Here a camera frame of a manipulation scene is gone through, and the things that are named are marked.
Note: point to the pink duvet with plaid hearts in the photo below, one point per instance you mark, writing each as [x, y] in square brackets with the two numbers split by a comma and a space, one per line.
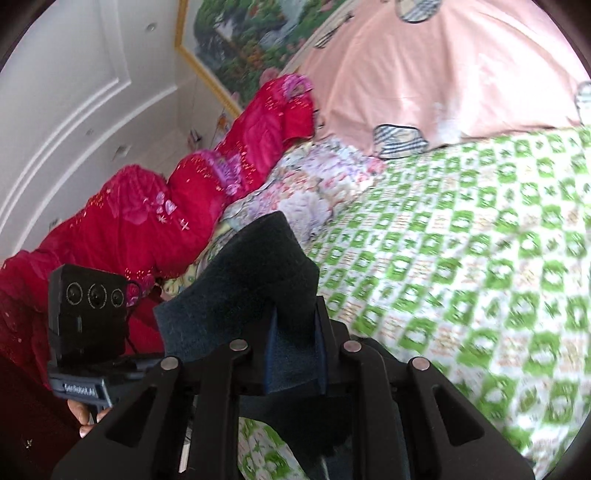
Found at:
[438, 69]

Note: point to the person's left hand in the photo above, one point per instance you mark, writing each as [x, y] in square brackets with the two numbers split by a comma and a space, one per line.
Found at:
[79, 411]

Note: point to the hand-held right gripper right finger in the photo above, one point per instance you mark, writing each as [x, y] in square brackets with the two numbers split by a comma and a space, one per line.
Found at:
[322, 350]

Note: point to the framed landscape wall picture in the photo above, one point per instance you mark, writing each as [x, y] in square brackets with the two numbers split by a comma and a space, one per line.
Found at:
[240, 37]

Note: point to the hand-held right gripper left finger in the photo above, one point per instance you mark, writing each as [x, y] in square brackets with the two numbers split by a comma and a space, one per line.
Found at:
[271, 362]

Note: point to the green checked bed sheet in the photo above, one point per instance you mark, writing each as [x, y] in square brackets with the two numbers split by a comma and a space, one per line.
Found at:
[461, 254]

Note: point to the pale floral blanket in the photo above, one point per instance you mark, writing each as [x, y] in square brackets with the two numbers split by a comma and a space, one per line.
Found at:
[314, 184]

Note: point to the red embroidered quilt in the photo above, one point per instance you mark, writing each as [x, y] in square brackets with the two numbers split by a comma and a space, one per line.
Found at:
[138, 221]

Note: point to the black pants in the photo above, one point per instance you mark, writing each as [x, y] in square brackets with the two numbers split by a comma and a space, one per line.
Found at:
[258, 267]

